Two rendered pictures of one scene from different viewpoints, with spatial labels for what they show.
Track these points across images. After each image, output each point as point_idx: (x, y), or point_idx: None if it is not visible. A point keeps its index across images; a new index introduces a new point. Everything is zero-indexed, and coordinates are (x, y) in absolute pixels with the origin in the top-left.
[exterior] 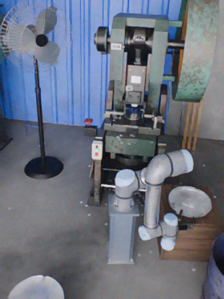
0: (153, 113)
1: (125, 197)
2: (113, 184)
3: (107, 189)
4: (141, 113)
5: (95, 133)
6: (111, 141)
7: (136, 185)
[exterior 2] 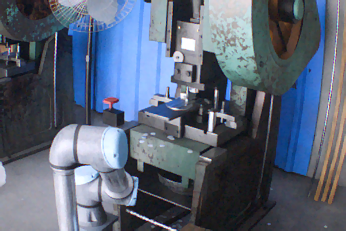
0: (221, 110)
1: (80, 202)
2: (163, 222)
3: (149, 224)
4: (198, 105)
5: (115, 122)
6: (136, 140)
7: (94, 190)
